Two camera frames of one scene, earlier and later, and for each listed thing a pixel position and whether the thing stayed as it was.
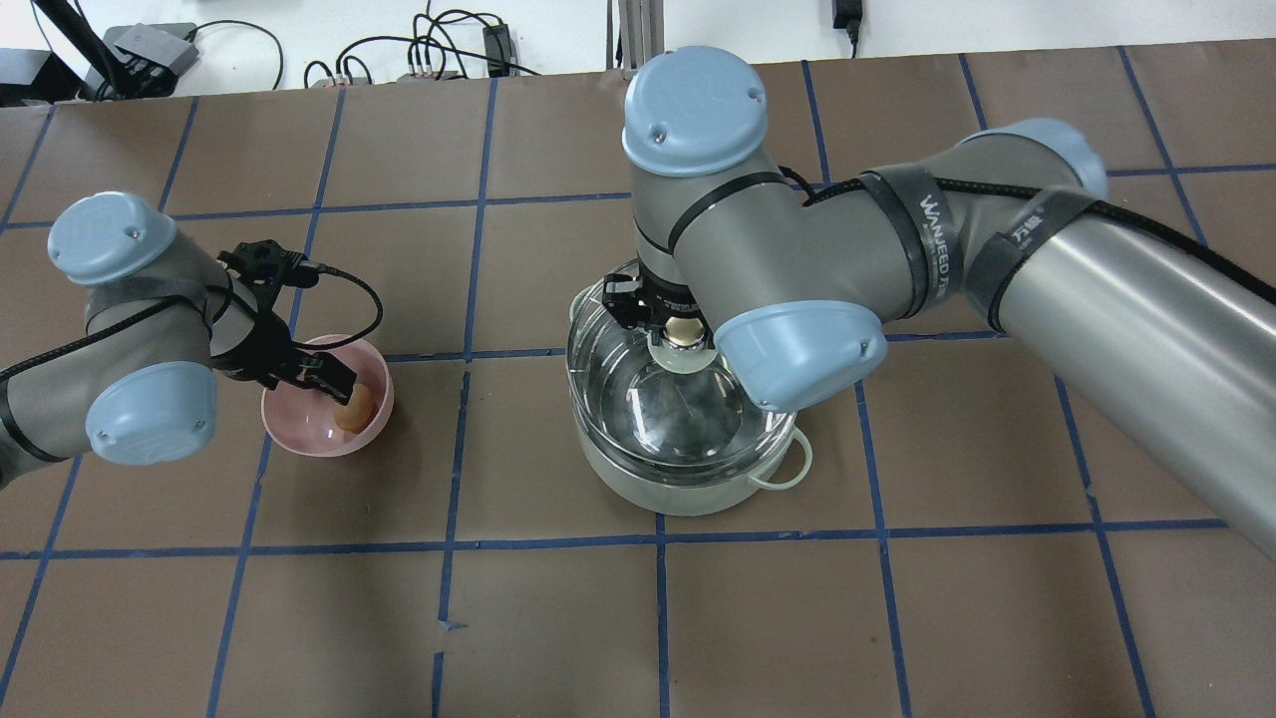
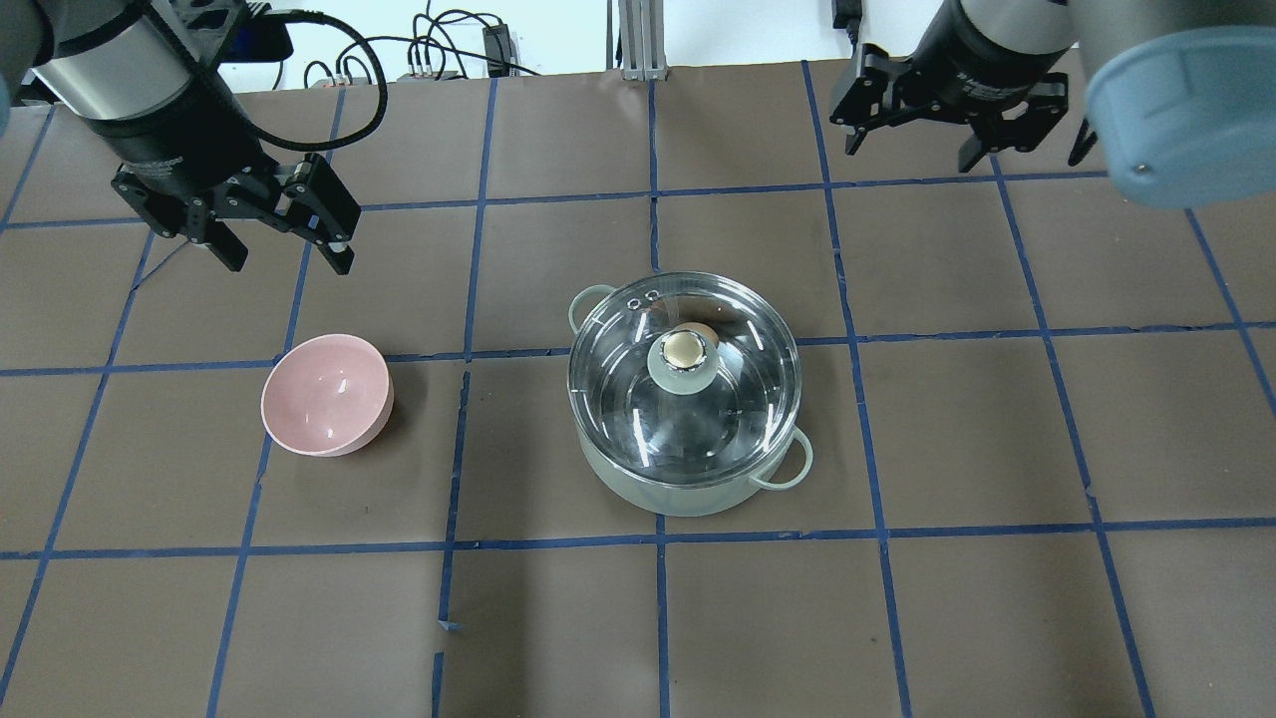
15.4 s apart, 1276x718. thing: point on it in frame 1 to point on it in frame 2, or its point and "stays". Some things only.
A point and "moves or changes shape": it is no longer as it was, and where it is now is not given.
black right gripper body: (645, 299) to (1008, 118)
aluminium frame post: (642, 33) stays
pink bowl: (341, 404) stays
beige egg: (359, 412) moves or changes shape
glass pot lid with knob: (668, 401) stays
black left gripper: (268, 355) to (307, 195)
